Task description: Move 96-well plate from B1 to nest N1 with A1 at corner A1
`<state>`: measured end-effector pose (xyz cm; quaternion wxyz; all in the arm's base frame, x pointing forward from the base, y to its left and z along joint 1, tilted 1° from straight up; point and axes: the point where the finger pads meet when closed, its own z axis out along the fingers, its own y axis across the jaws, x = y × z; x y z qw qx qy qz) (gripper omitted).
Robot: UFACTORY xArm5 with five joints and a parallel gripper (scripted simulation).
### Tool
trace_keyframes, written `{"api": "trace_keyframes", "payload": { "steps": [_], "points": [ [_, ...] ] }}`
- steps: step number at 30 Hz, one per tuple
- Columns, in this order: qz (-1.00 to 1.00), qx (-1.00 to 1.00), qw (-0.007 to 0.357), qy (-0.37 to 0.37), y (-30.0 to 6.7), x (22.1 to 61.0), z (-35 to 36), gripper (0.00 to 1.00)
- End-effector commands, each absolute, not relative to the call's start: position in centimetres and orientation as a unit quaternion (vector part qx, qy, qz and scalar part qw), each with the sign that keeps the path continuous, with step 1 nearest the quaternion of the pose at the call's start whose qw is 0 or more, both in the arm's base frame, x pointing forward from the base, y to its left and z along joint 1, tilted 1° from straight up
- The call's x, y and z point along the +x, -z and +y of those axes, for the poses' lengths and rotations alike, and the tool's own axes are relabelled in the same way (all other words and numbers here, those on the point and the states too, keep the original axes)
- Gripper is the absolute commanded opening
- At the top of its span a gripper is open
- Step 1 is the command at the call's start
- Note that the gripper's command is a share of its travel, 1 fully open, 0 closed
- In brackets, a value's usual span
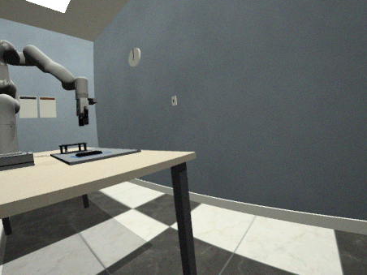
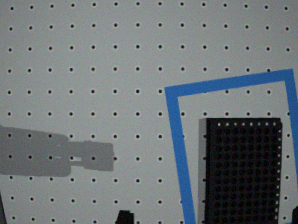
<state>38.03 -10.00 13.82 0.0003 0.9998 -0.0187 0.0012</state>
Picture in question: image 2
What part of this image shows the blue tape strip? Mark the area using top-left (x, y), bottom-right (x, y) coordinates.
top-left (164, 68), bottom-right (298, 224)

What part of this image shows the black well plate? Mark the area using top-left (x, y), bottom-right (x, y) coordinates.
top-left (204, 118), bottom-right (282, 224)

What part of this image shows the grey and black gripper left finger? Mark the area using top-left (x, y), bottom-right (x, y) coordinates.
top-left (116, 210), bottom-right (134, 224)

